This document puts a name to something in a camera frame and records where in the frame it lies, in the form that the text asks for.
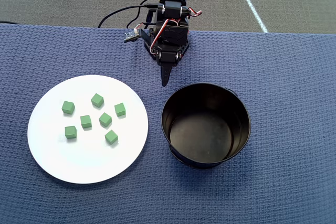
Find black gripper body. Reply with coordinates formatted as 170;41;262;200
154;18;190;67

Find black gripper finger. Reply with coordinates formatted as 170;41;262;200
159;62;174;88

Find green cube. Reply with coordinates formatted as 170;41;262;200
90;93;105;109
104;129;119;146
64;125;78;140
61;100;76;115
80;114;92;130
114;102;127;118
98;112;113;127

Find white round plate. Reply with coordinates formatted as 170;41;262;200
27;74;149;185

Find black round metal pot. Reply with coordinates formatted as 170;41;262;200
160;82;251;170

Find white floor tape line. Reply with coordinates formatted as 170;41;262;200
239;0;268;34

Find blue woven table cloth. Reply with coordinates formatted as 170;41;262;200
0;23;336;224

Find red white servo cable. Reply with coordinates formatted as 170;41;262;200
188;6;203;19
150;18;182;54

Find thin black camera cable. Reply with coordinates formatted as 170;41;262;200
133;20;158;32

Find black cable with plug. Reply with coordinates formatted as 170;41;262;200
98;3;160;29

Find small wrist camera board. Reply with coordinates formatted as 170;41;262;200
123;30;141;44

